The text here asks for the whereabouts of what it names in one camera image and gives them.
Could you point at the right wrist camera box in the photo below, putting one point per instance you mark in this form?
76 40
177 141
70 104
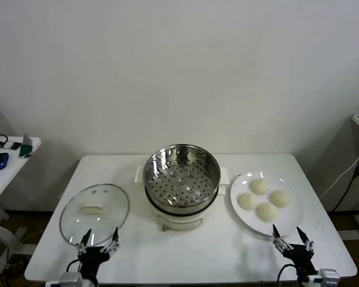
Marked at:
329 276

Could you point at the small black device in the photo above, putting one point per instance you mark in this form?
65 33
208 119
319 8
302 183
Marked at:
15 146

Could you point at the white steamed baozi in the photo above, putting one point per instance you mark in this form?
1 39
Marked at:
267 211
280 198
247 201
259 186

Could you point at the stainless steel steamer basket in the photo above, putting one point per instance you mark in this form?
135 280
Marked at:
167 191

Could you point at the cream electric cooker base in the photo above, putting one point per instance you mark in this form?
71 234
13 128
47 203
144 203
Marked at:
179 222

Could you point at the green small object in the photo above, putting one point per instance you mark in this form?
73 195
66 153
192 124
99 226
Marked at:
25 150

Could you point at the white side table with mouse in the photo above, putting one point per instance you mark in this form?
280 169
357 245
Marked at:
9 173

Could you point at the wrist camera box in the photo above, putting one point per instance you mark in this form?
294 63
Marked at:
329 276
70 278

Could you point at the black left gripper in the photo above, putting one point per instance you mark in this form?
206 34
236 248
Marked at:
91 260

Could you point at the white round plate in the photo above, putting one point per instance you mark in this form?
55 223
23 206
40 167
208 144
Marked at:
245 185

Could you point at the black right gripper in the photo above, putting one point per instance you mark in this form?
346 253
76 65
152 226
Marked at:
297 257

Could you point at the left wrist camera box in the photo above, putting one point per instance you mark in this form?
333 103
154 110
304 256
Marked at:
70 278

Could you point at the grey upright card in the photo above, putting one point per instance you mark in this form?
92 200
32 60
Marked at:
27 139

